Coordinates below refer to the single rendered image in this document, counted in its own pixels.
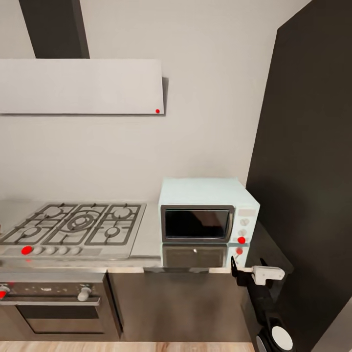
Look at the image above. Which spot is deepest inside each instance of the burner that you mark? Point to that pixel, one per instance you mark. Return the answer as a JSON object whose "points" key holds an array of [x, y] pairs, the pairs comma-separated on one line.
{"points": [[75, 230]]}

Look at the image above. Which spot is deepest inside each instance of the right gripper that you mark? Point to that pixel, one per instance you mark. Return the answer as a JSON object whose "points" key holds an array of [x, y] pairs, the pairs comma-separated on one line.
{"points": [[245, 279]]}

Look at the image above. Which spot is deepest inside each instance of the microwave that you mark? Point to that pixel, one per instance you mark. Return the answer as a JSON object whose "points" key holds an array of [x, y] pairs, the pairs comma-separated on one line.
{"points": [[206, 210]]}

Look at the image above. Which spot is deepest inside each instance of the fridge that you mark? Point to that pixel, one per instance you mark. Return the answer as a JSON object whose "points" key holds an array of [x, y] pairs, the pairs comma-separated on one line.
{"points": [[301, 172]]}

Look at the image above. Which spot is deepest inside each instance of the oven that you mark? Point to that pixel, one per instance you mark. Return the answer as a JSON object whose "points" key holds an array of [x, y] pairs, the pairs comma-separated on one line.
{"points": [[61, 306]]}

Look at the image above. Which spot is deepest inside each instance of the range hood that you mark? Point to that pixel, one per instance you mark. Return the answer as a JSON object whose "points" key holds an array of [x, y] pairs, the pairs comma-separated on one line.
{"points": [[63, 79]]}

